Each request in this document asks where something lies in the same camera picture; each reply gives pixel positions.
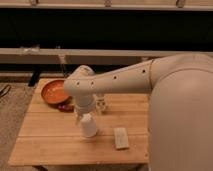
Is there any orange bowl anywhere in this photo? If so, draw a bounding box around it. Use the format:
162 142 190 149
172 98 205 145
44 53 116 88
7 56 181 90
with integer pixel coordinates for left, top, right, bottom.
41 80 70 105

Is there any pale rectangular sponge block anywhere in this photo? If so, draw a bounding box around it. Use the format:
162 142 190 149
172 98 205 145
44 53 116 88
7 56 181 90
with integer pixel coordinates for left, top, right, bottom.
114 127 129 150

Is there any black cable on floor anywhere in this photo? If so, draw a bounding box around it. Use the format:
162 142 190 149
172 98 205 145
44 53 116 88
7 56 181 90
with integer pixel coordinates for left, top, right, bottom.
0 83 12 98

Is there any long wooden bench rail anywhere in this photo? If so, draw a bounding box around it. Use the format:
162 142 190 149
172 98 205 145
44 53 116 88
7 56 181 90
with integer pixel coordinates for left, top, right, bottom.
0 47 154 65

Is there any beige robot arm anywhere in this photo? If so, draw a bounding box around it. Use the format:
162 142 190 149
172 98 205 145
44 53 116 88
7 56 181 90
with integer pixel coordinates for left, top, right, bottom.
64 54 213 171

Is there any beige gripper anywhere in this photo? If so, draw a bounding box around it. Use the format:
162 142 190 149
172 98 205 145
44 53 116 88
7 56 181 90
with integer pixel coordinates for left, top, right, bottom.
74 95 95 115

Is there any small red object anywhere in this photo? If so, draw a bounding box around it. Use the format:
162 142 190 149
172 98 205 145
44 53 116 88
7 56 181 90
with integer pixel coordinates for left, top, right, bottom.
58 104 74 112

